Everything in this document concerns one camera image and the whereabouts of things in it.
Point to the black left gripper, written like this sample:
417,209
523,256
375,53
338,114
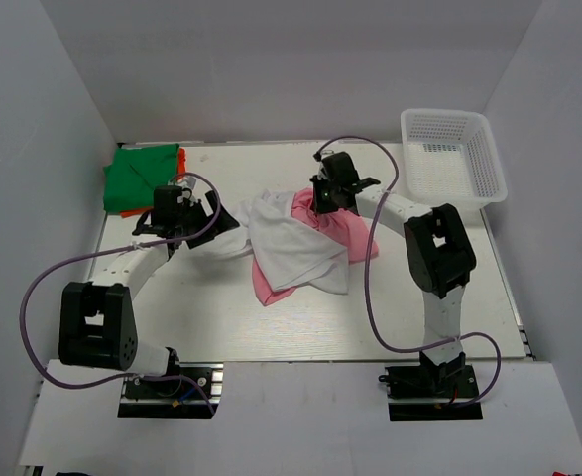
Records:
224,224

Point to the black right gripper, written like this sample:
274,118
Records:
318,181

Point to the pink t-shirt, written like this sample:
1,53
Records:
342,226

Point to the white t-shirt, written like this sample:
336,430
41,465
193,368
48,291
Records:
289,253

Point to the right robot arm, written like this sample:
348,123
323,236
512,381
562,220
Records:
440,256

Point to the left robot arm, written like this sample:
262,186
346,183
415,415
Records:
97,320

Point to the orange folded t-shirt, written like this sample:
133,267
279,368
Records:
180,169

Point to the green folded t-shirt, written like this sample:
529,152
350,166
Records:
134,174

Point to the white plastic basket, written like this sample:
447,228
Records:
450,156

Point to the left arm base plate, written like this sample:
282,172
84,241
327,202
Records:
174,400

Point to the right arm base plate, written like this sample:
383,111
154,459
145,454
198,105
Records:
413,398

